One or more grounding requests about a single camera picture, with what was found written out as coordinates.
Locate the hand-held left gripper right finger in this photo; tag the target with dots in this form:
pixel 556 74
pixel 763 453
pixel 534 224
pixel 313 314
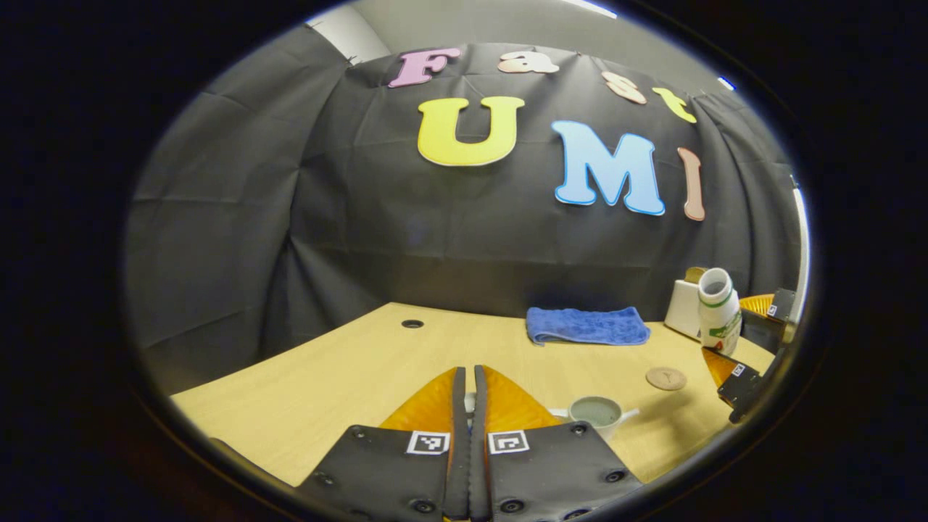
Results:
pixel 480 464

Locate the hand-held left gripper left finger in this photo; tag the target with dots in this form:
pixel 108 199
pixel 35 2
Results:
pixel 458 464

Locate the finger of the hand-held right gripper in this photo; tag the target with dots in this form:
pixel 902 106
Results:
pixel 761 330
pixel 739 388

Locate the white green-label water bottle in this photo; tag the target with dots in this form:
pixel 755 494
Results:
pixel 718 319

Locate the round wooden coaster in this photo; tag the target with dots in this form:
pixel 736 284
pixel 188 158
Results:
pixel 666 378

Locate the white ceramic teacup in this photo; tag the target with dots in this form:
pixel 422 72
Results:
pixel 609 429

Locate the white toaster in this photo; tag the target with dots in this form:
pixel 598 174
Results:
pixel 681 308

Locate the brown toast slice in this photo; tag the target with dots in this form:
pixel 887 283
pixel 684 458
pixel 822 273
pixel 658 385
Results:
pixel 694 274

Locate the blue towel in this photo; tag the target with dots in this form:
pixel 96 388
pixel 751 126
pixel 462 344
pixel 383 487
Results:
pixel 587 326

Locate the black backdrop cloth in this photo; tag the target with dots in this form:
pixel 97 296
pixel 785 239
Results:
pixel 362 217

